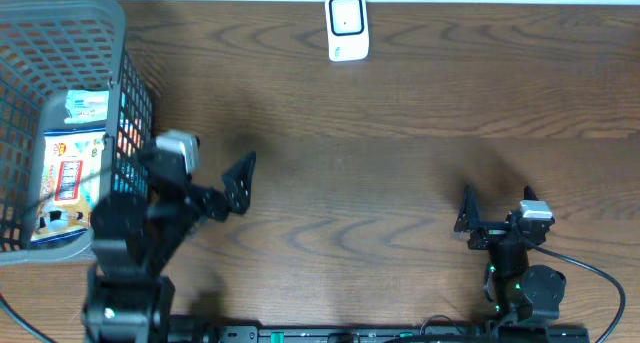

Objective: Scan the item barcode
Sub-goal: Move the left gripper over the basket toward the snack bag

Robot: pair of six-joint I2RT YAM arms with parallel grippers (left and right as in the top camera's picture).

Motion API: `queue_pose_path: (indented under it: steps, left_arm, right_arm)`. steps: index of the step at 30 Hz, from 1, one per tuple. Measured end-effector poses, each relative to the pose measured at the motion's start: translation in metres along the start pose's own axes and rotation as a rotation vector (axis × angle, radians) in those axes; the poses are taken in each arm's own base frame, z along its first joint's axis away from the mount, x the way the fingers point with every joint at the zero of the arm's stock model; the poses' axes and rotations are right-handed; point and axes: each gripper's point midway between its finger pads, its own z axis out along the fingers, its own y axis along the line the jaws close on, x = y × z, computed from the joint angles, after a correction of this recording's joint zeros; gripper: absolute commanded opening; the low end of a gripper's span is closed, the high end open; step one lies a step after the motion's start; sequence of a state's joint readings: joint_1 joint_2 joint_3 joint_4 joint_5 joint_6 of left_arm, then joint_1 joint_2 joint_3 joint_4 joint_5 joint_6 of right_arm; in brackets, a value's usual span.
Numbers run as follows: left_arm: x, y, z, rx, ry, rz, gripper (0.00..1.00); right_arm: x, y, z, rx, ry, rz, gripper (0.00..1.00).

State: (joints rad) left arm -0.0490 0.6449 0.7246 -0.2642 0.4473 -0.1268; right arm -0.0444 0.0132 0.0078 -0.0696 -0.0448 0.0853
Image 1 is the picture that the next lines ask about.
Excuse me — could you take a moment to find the yellow snack bag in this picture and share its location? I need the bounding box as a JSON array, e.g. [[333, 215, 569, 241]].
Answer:
[[31, 129, 105, 245]]

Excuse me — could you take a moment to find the light teal pouch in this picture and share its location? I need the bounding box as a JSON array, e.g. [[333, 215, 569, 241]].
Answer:
[[64, 90, 109, 124]]

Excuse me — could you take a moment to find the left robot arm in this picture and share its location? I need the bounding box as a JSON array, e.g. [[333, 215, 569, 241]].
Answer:
[[82, 145, 256, 342]]

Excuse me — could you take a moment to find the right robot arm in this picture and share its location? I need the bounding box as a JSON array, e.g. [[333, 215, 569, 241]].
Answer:
[[454, 185, 566, 326]]

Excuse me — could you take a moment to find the white barcode scanner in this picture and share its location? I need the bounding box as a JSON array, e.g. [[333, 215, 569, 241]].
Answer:
[[324, 0, 370, 62]]

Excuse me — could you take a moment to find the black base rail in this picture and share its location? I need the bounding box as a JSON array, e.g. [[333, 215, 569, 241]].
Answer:
[[169, 315, 591, 343]]

